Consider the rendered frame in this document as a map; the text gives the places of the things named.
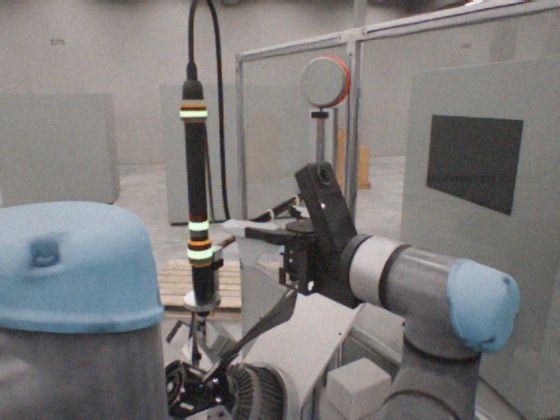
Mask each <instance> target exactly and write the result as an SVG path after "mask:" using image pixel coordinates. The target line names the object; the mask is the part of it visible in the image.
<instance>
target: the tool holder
mask: <svg viewBox="0 0 560 420"><path fill-rule="evenodd" d="M213 246H215V247H216V248H215V249H214V250H212V263H211V264H210V270H211V298H210V299H209V300H207V301H196V300H194V297H193V291H192V292H191V293H189V294H187V295H186V296H185V297H184V298H183V301H184V306H185V307H186V308H187V309H188V310H191V311H194V312H205V311H209V310H212V309H214V308H218V306H219V305H220V304H221V295H220V294H219V293H218V291H219V272H218V269H220V268H221V267H223V265H224V263H223V246H217V245H213Z"/></svg>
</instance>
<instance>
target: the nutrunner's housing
mask: <svg viewBox="0 0 560 420"><path fill-rule="evenodd" d="M186 70H187V80H185V81H184V82H183V84H182V86H181V87H182V97H181V99H182V100H204V93H203V86H202V84H201V82H200V80H198V73H197V66H196V63H195V62H188V64H187V68H186ZM191 270H192V287H193V297H194V300H196V301H207V300H209V299H210V298H211V270H210V264H209V265H206V266H202V267H196V266H192V265H191ZM196 313H197V315H198V316H199V317H205V316H207V315H209V314H210V310H209V311H205V312H196Z"/></svg>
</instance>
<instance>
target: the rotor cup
mask: <svg viewBox="0 0 560 420"><path fill-rule="evenodd" d="M190 368H192V369H194V370H195V371H198V372H200V373H201V375H200V374H198V373H194V372H191V371H190ZM211 370H212V369H211ZM211 370H209V371H207V370H206V369H203V368H201V367H197V366H195V365H193V364H191V363H189V362H187V361H183V360H175V361H171V362H170V364H168V365H167V366H165V367H164V371H165V382H166V393H167V404H168V415H169V419H170V420H185V418H188V417H190V416H192V415H194V414H196V413H201V412H202V411H205V410H207V409H209V408H214V407H215V406H218V405H223V406H224V407H225V408H226V409H227V412H228V413H230V411H231V408H232V405H233V395H234V389H233V383H232V378H231V377H230V375H229V374H227V373H226V374H224V375H221V374H218V375H217V376H215V377H214V378H213V379H210V380H208V381H207V382H206V383H205V384H202V382H203V381H202V380H203V379H204V378H205V376H206V375H207V373H209V372H210V371H211ZM171 382H172V383H173V388H172V389H171V391H170V392H168V391H167V386H168V384H169V383H171ZM182 402H183V403H184V404H187V405H190V406H192V407H193V408H192V409H189V408H186V407H181V406H180V405H181V404H182Z"/></svg>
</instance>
